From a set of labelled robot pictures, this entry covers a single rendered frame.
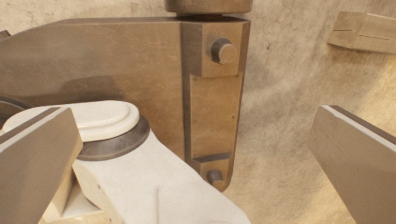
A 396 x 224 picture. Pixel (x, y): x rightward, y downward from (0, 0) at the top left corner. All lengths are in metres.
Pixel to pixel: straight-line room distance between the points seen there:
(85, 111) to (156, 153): 0.14
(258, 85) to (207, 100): 0.32
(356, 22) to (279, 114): 0.38
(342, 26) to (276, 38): 0.21
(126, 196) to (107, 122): 0.12
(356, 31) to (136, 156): 0.71
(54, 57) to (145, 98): 0.19
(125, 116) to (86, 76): 0.16
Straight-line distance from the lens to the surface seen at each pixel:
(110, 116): 0.35
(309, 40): 0.82
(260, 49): 0.72
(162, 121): 0.52
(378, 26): 0.85
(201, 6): 0.43
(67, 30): 0.47
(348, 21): 0.83
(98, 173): 0.33
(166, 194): 0.27
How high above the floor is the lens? 0.61
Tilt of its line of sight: 58 degrees down
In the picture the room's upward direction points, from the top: 155 degrees clockwise
